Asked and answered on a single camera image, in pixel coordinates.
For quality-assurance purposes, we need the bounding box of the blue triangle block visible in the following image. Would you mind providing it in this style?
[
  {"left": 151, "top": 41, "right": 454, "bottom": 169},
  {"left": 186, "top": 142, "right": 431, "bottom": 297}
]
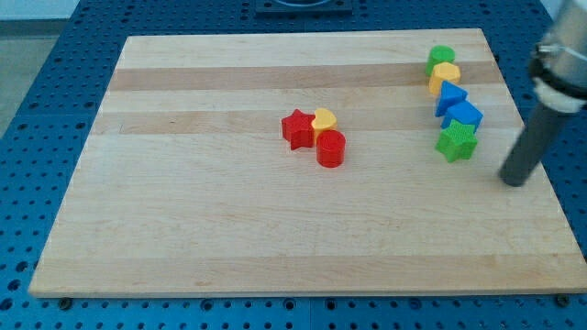
[{"left": 435, "top": 81, "right": 469, "bottom": 117}]

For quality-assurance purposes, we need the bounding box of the yellow heart block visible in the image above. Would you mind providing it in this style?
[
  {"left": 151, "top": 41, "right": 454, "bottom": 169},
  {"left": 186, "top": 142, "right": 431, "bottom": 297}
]
[{"left": 311, "top": 108, "right": 338, "bottom": 141}]

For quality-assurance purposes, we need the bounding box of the red star block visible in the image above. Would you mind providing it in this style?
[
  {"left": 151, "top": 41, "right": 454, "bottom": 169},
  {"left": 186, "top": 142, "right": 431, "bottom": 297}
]
[{"left": 281, "top": 109, "right": 316, "bottom": 150}]

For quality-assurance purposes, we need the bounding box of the wooden board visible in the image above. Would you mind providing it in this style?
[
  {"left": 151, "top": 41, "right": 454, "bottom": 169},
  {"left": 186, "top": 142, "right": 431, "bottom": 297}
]
[{"left": 28, "top": 28, "right": 586, "bottom": 298}]

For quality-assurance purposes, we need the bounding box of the red cylinder block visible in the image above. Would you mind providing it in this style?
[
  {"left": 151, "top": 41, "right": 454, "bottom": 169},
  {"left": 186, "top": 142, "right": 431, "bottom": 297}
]
[{"left": 316, "top": 130, "right": 346, "bottom": 168}]

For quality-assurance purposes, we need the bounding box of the green star block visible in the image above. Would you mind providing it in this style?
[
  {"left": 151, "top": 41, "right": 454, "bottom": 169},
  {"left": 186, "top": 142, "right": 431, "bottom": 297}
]
[{"left": 435, "top": 119, "right": 478, "bottom": 163}]

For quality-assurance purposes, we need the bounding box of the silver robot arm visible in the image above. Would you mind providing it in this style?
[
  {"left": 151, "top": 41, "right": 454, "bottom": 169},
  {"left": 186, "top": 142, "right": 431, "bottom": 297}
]
[{"left": 528, "top": 0, "right": 586, "bottom": 114}]

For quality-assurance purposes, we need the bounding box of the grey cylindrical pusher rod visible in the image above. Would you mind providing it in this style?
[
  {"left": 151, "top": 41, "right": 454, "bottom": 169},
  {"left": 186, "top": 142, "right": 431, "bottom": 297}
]
[{"left": 498, "top": 103, "right": 575, "bottom": 187}]

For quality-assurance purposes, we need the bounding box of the yellow hexagon block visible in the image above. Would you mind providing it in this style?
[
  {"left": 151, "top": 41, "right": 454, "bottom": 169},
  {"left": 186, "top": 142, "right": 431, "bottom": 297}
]
[{"left": 428, "top": 62, "right": 461, "bottom": 96}]

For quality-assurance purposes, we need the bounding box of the green cylinder block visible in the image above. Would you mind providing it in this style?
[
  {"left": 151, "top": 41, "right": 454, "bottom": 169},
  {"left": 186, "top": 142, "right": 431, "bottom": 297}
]
[{"left": 425, "top": 45, "right": 456, "bottom": 76}]

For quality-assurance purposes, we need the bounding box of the blue cube block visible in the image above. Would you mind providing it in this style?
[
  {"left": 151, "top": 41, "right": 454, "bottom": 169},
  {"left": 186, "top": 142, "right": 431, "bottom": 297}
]
[{"left": 441, "top": 101, "right": 483, "bottom": 131}]

